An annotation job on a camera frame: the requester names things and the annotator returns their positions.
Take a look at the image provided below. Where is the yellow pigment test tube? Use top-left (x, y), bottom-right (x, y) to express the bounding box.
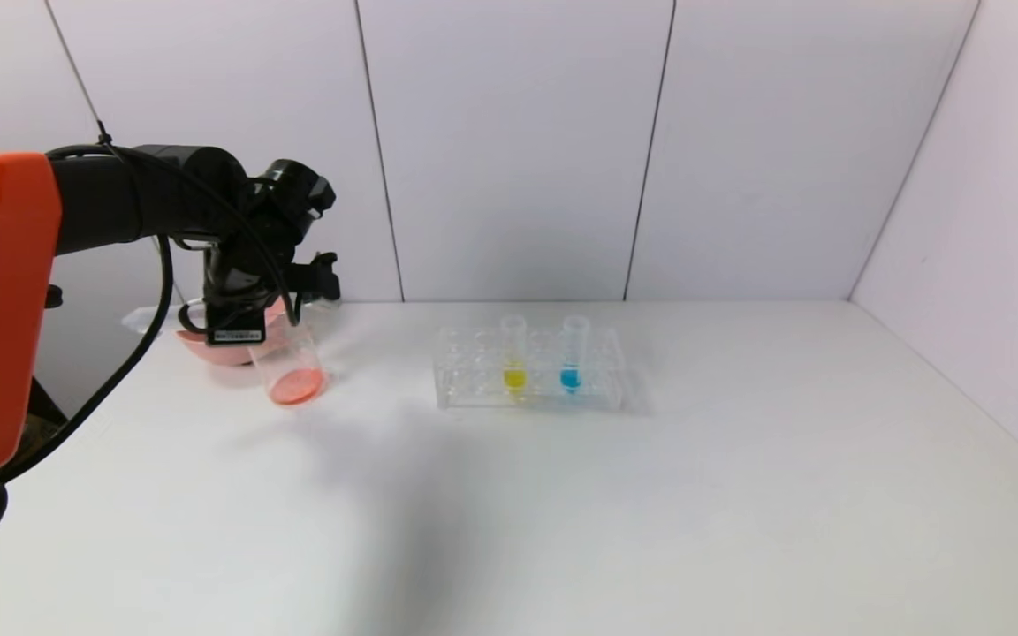
top-left (499, 314), bottom-right (528, 401)

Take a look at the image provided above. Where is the clear acrylic test tube rack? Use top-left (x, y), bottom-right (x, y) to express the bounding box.
top-left (434, 324), bottom-right (627, 413)

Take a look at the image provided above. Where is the blue pigment test tube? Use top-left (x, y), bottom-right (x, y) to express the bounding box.
top-left (561, 314), bottom-right (590, 401)

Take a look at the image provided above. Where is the clear glass beaker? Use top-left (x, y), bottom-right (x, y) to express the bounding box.
top-left (247, 322), bottom-right (330, 408)

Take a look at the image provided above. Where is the pink bowl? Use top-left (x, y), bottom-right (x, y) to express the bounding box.
top-left (175, 300), bottom-right (300, 368)

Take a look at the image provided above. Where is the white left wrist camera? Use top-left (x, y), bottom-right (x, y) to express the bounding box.
top-left (206, 305), bottom-right (265, 348)

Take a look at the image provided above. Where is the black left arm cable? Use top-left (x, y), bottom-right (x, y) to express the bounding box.
top-left (0, 124), bottom-right (302, 485)

